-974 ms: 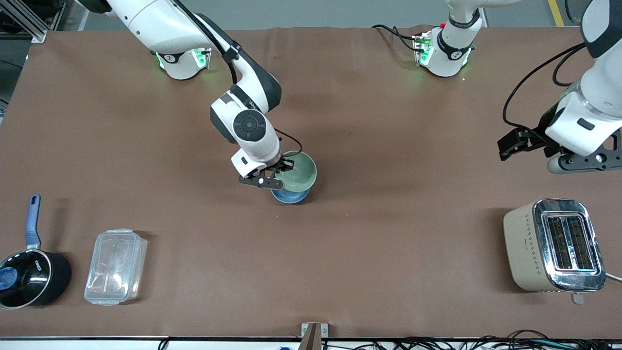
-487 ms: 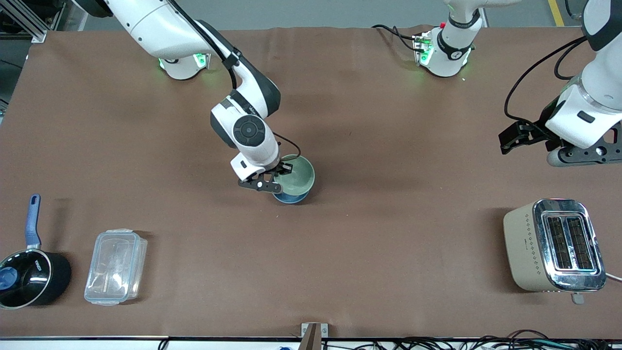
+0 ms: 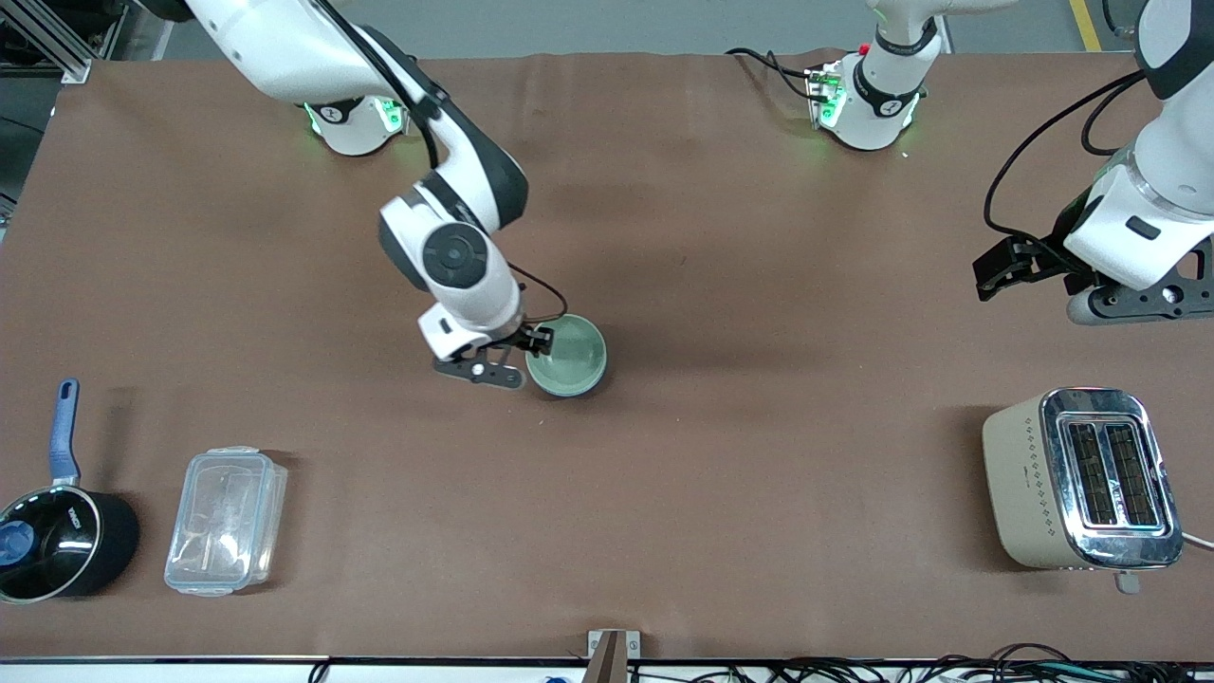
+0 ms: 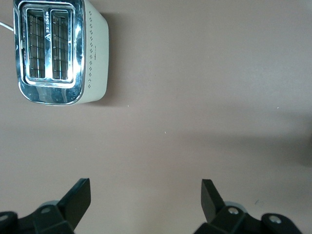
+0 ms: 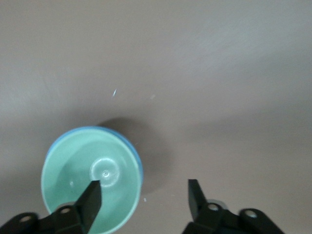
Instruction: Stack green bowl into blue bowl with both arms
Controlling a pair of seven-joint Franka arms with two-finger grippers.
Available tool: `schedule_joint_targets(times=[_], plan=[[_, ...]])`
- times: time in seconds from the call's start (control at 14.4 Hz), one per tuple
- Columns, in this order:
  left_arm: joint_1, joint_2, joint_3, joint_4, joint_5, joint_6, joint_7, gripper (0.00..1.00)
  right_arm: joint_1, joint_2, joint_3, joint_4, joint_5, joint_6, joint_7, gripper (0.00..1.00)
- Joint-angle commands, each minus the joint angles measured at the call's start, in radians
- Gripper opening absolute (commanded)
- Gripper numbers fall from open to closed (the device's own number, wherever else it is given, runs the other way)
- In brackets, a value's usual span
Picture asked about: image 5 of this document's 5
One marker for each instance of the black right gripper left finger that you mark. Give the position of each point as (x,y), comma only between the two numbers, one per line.
(87,207)

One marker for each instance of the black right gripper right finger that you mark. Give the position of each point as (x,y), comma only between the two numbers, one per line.
(197,207)

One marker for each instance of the green bowl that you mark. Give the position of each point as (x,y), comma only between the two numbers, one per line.
(80,165)

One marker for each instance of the blue bowl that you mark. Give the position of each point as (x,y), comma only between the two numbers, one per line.
(137,156)

